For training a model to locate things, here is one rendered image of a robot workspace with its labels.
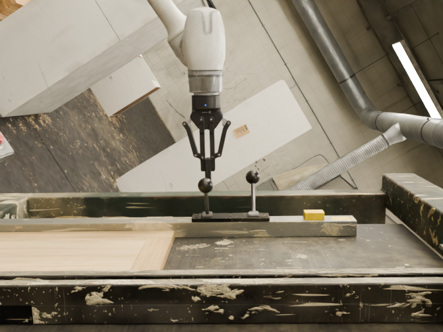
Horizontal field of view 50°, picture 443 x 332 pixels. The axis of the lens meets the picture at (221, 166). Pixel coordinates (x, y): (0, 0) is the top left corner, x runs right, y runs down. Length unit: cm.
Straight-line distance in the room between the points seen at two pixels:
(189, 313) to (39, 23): 306
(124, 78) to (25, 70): 265
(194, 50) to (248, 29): 813
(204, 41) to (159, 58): 822
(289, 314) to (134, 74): 550
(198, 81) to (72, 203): 59
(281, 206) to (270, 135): 342
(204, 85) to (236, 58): 807
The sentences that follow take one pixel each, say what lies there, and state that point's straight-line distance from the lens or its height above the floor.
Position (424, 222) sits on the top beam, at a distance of 125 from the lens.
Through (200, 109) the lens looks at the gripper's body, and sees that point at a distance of 120.
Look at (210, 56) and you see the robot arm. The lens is 118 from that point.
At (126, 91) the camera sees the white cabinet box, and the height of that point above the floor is 38.
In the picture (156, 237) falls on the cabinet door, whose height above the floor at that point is 128.
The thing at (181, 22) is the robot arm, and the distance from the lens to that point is 134.
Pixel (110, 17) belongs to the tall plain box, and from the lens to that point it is 351.
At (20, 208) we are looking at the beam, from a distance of 154.
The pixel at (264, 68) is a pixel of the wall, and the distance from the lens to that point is 924.
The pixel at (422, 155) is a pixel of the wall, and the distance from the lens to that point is 991.
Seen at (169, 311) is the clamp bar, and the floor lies 135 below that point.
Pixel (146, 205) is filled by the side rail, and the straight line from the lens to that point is 147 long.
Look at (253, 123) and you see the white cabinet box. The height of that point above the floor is 157.
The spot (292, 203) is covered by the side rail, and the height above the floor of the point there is 160.
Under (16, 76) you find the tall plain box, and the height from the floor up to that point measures 31.
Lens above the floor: 164
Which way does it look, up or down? 7 degrees down
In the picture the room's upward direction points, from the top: 59 degrees clockwise
